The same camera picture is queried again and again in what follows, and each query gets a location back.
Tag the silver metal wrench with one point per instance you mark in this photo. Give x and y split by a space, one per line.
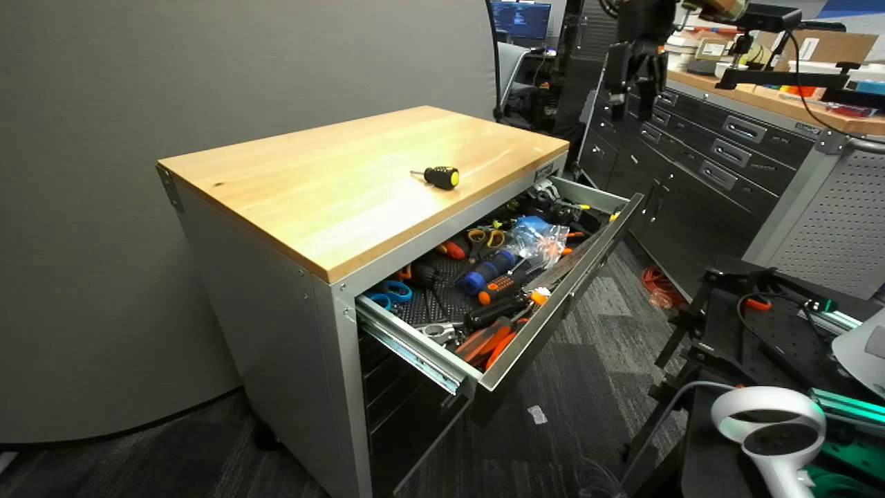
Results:
444 332

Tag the white VR controller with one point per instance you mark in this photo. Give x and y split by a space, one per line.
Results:
770 430

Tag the wooden workbench top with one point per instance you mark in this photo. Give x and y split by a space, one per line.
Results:
784 104

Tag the blue computer monitor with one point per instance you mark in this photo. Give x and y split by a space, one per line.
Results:
521 21

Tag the grey metal tool drawer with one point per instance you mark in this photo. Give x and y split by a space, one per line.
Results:
553 293

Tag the stubby black yellow screwdriver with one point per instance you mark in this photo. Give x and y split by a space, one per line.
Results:
444 177

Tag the white paper scrap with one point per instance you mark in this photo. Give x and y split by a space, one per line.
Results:
538 417

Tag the black camera on boom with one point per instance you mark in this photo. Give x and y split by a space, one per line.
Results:
784 76

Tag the black tripod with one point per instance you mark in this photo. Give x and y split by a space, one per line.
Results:
687 361

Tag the grey pegboard panel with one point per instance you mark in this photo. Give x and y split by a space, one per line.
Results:
831 221

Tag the clear plastic bag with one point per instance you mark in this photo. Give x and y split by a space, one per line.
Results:
542 238

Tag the grey cabinet with wood top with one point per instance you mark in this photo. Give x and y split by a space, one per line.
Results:
312 194

